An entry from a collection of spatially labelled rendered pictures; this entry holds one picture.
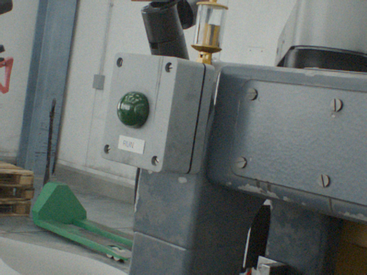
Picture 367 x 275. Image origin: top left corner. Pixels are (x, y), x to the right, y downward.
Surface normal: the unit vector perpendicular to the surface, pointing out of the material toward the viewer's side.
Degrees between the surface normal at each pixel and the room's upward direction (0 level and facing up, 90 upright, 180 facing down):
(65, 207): 75
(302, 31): 90
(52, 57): 90
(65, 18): 90
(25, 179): 90
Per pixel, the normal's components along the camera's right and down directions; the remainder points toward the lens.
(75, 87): -0.69, -0.07
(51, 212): 0.73, -0.11
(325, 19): -0.46, -0.02
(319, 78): -0.48, -0.60
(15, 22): 0.72, 0.14
